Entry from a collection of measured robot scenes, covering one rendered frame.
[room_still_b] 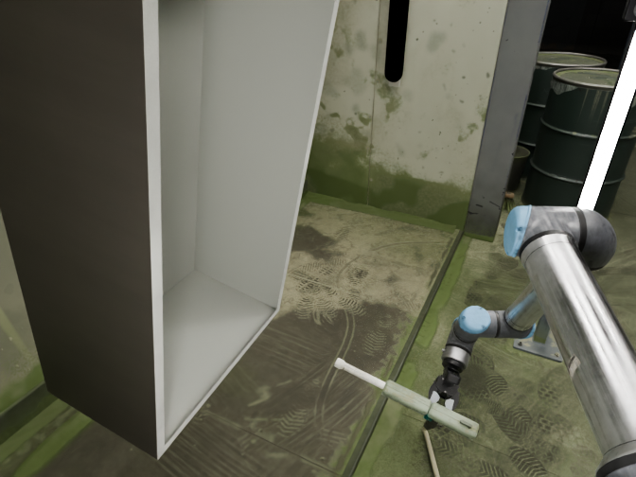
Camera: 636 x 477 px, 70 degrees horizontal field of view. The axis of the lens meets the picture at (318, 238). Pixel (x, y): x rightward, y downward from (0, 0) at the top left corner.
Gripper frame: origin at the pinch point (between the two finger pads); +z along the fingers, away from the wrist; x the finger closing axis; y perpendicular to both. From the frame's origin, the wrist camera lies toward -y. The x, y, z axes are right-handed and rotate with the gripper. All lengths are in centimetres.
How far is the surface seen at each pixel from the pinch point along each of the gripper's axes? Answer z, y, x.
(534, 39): -183, -17, 15
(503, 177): -153, 47, 0
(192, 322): 11, -20, 80
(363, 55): -174, 13, 98
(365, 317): -41, 47, 38
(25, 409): 57, 12, 129
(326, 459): 25.1, 13.5, 27.1
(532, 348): -57, 42, -35
